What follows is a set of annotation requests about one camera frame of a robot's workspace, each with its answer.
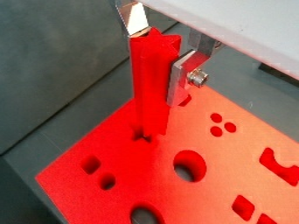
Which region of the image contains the red star prism peg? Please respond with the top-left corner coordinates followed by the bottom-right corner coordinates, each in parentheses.
top-left (129, 28), bottom-right (181, 138)

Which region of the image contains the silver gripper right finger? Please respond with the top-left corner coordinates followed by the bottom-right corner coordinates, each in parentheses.
top-left (166, 29), bottom-right (223, 107)

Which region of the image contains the red foam shape board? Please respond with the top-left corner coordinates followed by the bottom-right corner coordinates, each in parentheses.
top-left (36, 87), bottom-right (299, 224)

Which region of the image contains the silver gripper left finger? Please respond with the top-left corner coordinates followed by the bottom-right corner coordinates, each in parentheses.
top-left (109, 0), bottom-right (150, 38)

